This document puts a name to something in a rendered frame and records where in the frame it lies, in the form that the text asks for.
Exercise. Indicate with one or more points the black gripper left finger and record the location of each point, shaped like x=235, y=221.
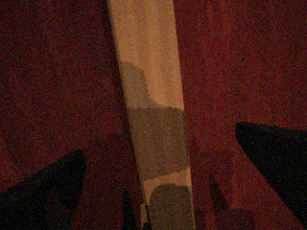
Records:
x=46, y=200

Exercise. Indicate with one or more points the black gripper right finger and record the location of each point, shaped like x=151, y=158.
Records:
x=280, y=155

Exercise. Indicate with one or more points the light brown wooden board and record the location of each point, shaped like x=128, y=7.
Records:
x=145, y=41

